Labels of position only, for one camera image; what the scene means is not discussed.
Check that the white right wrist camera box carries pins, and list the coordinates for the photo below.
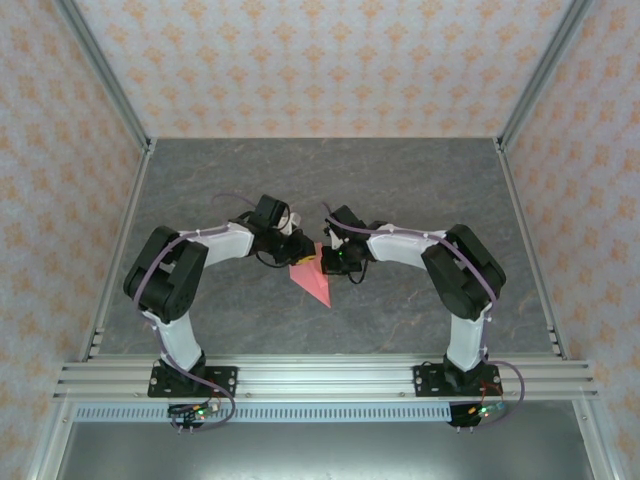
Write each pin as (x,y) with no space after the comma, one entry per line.
(334,239)

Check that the pink paper sheet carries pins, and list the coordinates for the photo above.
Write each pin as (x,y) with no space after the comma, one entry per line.
(315,282)

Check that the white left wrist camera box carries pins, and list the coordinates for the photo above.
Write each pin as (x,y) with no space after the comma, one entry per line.
(292,222)

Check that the aluminium frame leg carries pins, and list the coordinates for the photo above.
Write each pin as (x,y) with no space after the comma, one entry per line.
(51,445)
(594,445)

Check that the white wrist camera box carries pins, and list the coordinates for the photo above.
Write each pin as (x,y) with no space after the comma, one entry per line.
(292,222)
(334,239)

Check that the aluminium frame post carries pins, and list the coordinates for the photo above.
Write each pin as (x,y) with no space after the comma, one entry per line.
(107,75)
(538,75)

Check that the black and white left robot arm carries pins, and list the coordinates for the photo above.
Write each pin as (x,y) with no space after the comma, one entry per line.
(165,285)

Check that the aluminium side rail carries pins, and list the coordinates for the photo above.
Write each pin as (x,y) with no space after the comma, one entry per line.
(134,197)
(517,200)

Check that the aluminium mounting rail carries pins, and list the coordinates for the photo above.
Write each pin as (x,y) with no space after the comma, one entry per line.
(325,375)

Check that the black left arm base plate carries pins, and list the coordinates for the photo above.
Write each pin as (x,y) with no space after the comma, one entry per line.
(226,381)

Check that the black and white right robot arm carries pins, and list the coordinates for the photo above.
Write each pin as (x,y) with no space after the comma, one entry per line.
(465,275)

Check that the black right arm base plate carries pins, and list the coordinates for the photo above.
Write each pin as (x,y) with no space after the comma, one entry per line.
(424,384)

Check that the grey metal panel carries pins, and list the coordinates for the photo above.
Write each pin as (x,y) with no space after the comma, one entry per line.
(325,455)

